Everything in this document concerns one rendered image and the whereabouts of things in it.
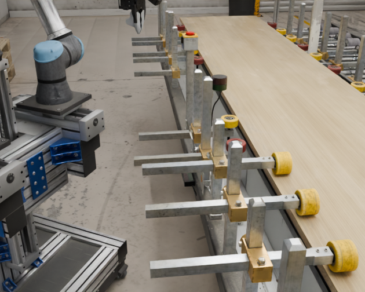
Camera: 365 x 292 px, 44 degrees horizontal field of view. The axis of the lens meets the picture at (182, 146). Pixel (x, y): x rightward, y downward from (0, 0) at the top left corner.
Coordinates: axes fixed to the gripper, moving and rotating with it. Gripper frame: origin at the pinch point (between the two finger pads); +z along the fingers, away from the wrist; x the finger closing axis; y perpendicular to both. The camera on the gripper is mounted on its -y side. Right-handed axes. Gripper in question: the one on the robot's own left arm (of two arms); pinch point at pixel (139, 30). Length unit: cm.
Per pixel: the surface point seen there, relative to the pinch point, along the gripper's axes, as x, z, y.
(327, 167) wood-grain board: 6, 42, -79
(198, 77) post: -17.1, 22.1, -18.5
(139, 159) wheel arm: 22, 46, -9
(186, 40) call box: -36.8, 11.5, -4.2
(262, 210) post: 69, 23, -70
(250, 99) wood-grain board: -51, 42, -34
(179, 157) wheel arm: 14, 46, -23
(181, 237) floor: -40, 132, 0
